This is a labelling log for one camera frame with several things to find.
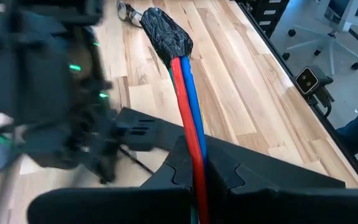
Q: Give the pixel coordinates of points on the white-legged office chair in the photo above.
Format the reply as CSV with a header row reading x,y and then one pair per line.
x,y
331,43

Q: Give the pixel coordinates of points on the black zip tie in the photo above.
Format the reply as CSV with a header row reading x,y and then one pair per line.
x,y
135,160

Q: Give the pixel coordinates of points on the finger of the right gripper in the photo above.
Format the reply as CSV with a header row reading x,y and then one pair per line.
x,y
109,152

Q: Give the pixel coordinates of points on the small grey table camera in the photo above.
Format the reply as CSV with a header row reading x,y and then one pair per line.
x,y
308,81

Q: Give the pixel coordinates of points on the black aluminium table frame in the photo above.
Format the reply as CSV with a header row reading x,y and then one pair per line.
x,y
291,74

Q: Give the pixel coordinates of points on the black-framed safety glasses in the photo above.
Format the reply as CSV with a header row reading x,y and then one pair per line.
x,y
129,14

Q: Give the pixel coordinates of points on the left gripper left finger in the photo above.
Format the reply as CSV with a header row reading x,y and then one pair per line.
x,y
104,208

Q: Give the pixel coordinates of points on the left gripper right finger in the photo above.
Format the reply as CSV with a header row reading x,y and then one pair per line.
x,y
291,205

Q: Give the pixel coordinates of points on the black duct cover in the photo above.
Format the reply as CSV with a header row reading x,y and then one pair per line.
x,y
163,130

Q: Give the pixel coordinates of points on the black labelled drawer cabinet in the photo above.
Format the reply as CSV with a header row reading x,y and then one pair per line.
x,y
266,15

